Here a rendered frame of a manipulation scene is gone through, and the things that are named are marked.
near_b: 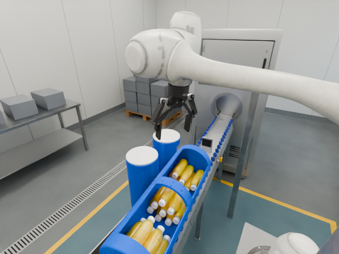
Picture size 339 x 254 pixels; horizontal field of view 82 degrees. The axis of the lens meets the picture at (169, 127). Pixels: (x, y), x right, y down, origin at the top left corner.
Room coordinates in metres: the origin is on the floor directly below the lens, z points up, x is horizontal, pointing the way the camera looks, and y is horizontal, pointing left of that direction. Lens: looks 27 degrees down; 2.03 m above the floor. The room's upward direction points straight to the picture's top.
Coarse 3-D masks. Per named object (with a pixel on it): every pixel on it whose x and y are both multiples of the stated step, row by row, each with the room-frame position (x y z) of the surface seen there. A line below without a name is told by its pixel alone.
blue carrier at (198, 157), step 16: (176, 160) 1.28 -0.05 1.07; (192, 160) 1.24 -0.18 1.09; (208, 160) 1.16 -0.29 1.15; (160, 176) 0.92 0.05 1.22; (144, 192) 0.83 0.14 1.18; (176, 192) 0.80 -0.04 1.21; (192, 192) 1.02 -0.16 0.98; (144, 208) 0.83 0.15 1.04; (128, 224) 0.71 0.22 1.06; (160, 224) 0.78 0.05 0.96; (176, 224) 0.76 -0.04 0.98; (112, 240) 0.52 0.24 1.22; (128, 240) 0.51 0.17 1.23
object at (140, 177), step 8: (128, 168) 1.31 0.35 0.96; (136, 168) 1.26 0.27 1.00; (144, 168) 1.26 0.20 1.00; (152, 168) 1.30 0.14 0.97; (128, 176) 1.33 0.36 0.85; (136, 176) 1.26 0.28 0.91; (144, 176) 1.26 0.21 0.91; (152, 176) 1.30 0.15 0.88; (136, 184) 1.27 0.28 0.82; (144, 184) 1.27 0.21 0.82; (136, 192) 1.27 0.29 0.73; (136, 200) 1.27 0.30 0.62
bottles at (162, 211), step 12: (192, 168) 1.16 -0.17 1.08; (180, 180) 1.04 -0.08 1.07; (192, 180) 1.05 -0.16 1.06; (156, 192) 0.94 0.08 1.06; (168, 204) 0.82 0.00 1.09; (156, 216) 0.80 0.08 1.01; (168, 216) 0.79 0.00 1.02; (180, 216) 0.76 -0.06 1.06; (168, 240) 0.62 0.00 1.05; (156, 252) 0.55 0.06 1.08
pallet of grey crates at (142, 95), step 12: (132, 84) 4.44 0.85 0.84; (144, 84) 4.24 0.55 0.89; (156, 84) 4.12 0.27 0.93; (132, 96) 4.45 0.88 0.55; (144, 96) 4.27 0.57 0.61; (156, 96) 4.10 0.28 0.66; (132, 108) 4.47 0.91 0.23; (144, 108) 4.27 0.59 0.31; (180, 108) 4.57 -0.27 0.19; (168, 120) 4.22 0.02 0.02
